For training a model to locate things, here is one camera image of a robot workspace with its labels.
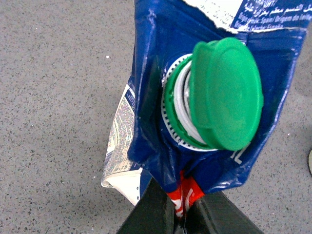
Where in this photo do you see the blue milk carton green cap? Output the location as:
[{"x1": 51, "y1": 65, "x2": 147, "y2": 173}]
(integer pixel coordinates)
[{"x1": 101, "y1": 0, "x2": 312, "y2": 217}]

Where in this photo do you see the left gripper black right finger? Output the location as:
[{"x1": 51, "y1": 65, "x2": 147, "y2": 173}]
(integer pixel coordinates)
[{"x1": 184, "y1": 192, "x2": 263, "y2": 234}]

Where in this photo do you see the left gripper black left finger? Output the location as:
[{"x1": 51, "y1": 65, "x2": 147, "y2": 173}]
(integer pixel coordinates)
[{"x1": 117, "y1": 178, "x2": 181, "y2": 234}]

